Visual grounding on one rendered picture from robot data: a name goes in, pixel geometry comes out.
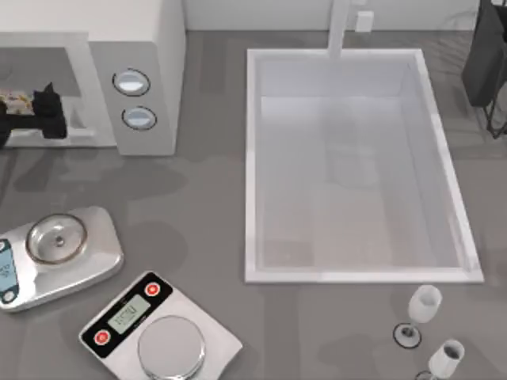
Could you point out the beige patterned packet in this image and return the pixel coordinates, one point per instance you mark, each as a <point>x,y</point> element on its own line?
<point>15,101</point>

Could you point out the round microwave knob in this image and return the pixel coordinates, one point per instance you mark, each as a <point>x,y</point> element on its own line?
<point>139,118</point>
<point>131,82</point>

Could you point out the pale microwave oven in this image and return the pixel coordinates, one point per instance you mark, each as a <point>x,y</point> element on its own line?
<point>166,79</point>

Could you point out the silver scale with blue display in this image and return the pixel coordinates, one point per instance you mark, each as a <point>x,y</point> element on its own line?
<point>95,253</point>

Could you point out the silver scale with red buttons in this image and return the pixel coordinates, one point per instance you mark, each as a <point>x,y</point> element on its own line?
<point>206,340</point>

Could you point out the tall white tap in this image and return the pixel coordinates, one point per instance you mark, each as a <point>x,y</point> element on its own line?
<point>337,27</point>

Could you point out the white sink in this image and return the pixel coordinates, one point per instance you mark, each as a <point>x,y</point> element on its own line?
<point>443,166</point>

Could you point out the white wine glass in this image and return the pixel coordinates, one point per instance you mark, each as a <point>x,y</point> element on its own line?
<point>424,305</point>
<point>445,358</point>

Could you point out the black metal rack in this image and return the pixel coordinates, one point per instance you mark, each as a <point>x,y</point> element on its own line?
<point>481,59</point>

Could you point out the white wall socket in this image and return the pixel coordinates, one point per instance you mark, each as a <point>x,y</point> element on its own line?
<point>364,21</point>

